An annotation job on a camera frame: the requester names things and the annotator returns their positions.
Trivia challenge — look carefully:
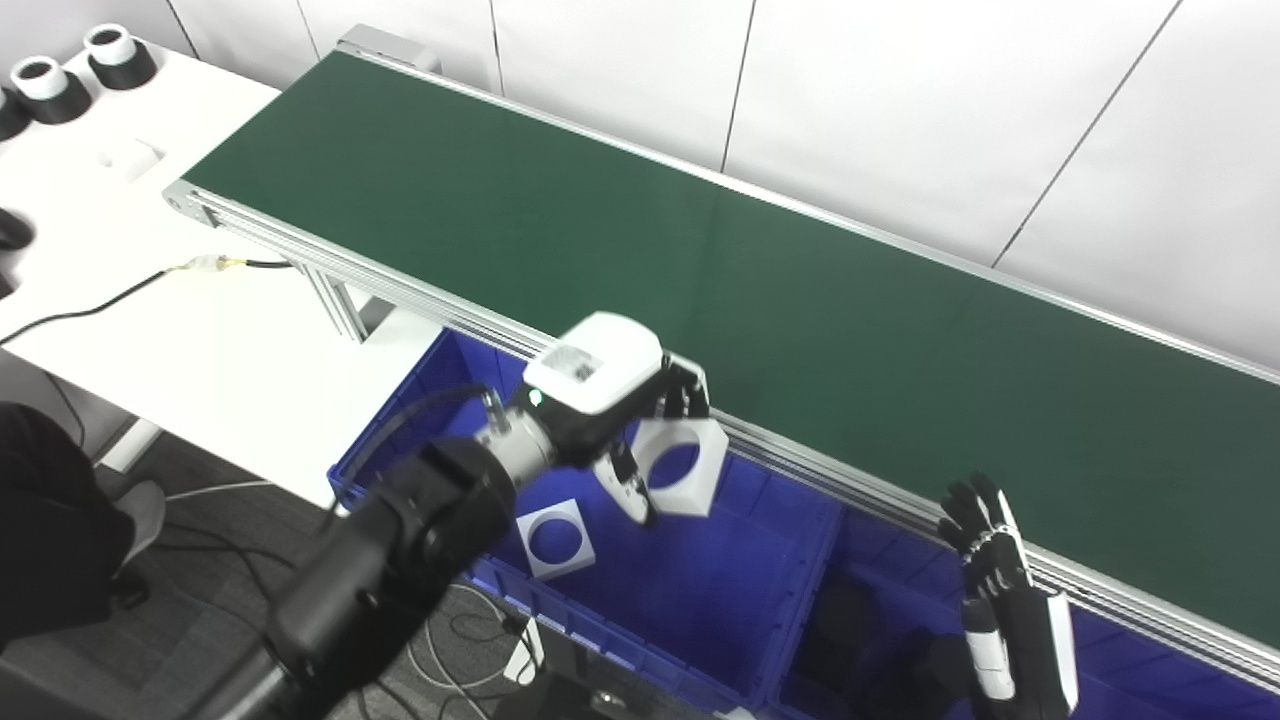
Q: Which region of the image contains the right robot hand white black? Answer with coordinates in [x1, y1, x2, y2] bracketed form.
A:
[938, 473, 1082, 720]

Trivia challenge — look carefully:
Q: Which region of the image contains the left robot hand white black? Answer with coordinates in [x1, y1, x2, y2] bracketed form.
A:
[520, 312, 713, 527]

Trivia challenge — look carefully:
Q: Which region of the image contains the white square part with hole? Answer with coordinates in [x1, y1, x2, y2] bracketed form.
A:
[515, 498, 597, 581]
[628, 418, 729, 518]

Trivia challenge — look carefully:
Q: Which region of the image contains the blue plastic bin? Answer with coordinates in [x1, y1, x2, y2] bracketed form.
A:
[328, 328, 846, 716]
[765, 505, 1280, 720]

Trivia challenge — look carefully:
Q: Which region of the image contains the green conveyor belt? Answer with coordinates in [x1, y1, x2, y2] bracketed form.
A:
[163, 25, 1280, 696]
[185, 52, 1280, 649]

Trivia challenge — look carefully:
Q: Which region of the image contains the aluminium conveyor leg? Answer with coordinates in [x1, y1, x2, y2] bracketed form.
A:
[300, 265, 396, 344]

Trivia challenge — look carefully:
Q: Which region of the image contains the small white part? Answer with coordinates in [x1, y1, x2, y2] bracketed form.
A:
[98, 138, 164, 183]

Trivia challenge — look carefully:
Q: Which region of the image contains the grey shoe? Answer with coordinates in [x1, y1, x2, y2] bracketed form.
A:
[115, 480, 167, 573]

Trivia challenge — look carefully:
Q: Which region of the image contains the white table leg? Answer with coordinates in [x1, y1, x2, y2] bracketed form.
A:
[95, 418, 161, 473]

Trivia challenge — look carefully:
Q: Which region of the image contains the person in black clothing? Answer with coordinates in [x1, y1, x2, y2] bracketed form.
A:
[0, 400, 136, 651]

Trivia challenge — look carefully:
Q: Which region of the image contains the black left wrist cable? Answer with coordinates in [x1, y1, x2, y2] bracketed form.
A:
[330, 385, 511, 521]

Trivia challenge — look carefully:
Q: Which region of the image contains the white floor cable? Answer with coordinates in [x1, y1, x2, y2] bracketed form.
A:
[165, 480, 276, 502]

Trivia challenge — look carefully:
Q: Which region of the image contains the black cable with white connector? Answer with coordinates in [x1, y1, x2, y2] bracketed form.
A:
[0, 255, 296, 346]

